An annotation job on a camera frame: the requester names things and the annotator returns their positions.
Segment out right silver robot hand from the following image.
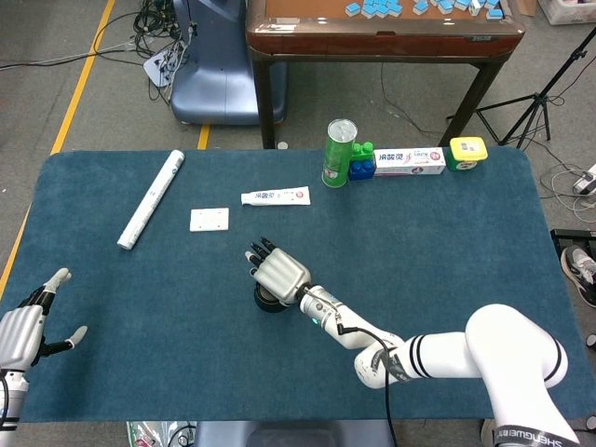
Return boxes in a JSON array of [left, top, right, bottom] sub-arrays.
[[244, 237, 313, 307]]

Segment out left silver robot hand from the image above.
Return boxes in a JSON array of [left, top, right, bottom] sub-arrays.
[[0, 267, 89, 372]]

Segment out black cast iron teapot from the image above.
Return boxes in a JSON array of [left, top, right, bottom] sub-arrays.
[[253, 274, 292, 315]]

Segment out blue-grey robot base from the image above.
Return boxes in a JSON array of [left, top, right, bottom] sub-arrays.
[[169, 0, 288, 127]]

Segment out green container yellow lid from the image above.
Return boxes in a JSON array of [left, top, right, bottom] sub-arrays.
[[448, 136, 490, 173]]

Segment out white toothpaste tube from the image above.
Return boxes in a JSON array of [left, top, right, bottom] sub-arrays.
[[240, 185, 312, 208]]

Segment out white plastic block plate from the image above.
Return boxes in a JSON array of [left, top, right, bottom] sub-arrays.
[[189, 207, 231, 233]]

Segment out blue felt table mat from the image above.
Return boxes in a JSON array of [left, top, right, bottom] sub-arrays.
[[0, 146, 590, 424]]

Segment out green cylindrical can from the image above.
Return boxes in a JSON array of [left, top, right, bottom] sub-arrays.
[[320, 118, 359, 189]]

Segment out blue toy brick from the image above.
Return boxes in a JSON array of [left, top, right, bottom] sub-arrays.
[[348, 159, 376, 182]]

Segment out green toy brick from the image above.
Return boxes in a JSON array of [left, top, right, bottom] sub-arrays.
[[351, 141, 376, 164]]

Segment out white paper roll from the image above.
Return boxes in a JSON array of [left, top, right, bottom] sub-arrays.
[[115, 149, 186, 251]]

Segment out grey robot torso base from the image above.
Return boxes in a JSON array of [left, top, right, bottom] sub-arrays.
[[193, 420, 397, 447]]

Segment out white toothpaste box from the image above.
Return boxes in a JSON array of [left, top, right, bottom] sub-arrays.
[[372, 146, 447, 177]]

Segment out white power strip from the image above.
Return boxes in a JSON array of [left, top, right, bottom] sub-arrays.
[[142, 46, 187, 89]]

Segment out brown mahjong table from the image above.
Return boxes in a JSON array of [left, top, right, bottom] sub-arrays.
[[245, 0, 527, 150]]

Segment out grey white sneaker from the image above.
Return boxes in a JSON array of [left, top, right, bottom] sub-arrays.
[[560, 246, 596, 308]]

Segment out black tripod stand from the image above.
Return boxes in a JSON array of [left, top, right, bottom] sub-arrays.
[[445, 25, 596, 150]]

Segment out white power adapter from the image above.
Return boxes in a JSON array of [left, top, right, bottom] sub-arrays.
[[572, 169, 596, 196]]

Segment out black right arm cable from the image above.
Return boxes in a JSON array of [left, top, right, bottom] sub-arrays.
[[332, 316, 400, 447]]

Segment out black floor cable bundle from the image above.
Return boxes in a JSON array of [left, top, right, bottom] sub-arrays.
[[132, 0, 196, 106]]

